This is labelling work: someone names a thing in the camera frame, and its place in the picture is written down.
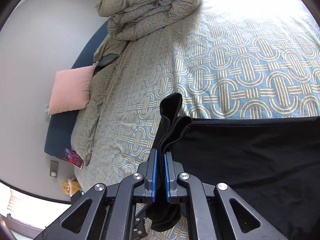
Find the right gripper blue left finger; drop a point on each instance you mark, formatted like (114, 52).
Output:
(150, 177)

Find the pink pillow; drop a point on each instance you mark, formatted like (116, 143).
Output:
(71, 90)

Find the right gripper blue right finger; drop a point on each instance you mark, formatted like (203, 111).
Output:
(170, 178)

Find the dark blue headboard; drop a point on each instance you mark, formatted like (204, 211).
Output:
(61, 124)

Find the blue patterned bed cover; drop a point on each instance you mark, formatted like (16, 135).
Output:
(229, 59)

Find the orange plush toy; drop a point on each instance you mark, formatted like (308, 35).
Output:
(70, 187)

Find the grey wall socket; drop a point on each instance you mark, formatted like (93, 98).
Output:
(54, 165)

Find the patterned pillow with green edge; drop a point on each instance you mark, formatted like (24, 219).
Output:
(109, 50)

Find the bunched patterned duvet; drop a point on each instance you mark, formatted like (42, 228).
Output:
(130, 20)

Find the black pants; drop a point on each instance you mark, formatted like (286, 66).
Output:
(272, 163)

